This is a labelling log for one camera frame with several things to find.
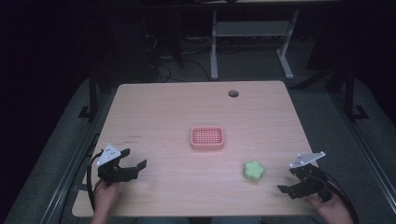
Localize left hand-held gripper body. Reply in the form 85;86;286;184
96;143;139;187

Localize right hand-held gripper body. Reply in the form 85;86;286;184
289;151;333;203

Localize green flower-shaped soap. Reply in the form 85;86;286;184
242;160;266;183

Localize pink soap dish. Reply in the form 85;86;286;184
190;125;225;151

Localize person's right hand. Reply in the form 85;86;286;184
304;186;347;224

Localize person's left hand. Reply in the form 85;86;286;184
92;181;121;218

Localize black metal stand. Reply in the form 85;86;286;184
344;66;371;122
78;66;99;123

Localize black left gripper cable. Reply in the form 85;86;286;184
86;150;105;213

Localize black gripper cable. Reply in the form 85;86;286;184
311;170;360;224
86;150;105;213

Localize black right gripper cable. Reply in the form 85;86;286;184
311;170;360;224

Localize grey aluminium rail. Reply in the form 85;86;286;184
330;92;396;204
39;92;108;224

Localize cables on floor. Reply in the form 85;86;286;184
144;32;214;83

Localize white metal desk frame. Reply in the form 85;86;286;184
209;8;301;81

